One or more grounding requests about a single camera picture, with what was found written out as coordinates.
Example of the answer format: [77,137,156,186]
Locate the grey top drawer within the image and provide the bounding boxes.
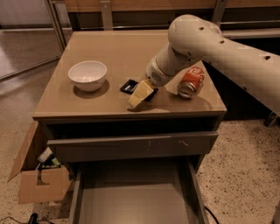
[48,131,218,163]

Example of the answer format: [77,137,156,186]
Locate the black cable on floor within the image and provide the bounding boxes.
[0,213,56,224]

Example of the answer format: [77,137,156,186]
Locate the brown cardboard box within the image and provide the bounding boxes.
[8,122,72,204]

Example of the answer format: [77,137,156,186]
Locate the dark blue rxbar wrapper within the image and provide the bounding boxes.
[119,79,159,102]

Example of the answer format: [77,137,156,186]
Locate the items inside cardboard box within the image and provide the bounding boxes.
[36,147,62,171]

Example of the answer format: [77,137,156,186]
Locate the orange soda can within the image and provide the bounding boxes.
[177,66,205,99]

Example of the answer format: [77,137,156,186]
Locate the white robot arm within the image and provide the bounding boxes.
[129,15,280,115]

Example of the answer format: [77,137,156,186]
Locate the grey open middle drawer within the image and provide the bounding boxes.
[69,157,209,224]

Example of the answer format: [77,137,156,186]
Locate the metal shelf frame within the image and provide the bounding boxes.
[43,0,280,50]

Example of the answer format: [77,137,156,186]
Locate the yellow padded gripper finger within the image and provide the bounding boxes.
[128,80,154,109]

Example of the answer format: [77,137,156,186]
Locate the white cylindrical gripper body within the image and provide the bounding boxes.
[145,55,175,87]

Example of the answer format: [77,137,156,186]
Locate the white ceramic bowl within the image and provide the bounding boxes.
[68,60,107,92]

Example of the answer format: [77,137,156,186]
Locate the black cable right floor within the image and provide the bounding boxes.
[204,206,221,224]

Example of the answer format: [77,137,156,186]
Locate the grey drawer cabinet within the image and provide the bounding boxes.
[33,31,226,168]

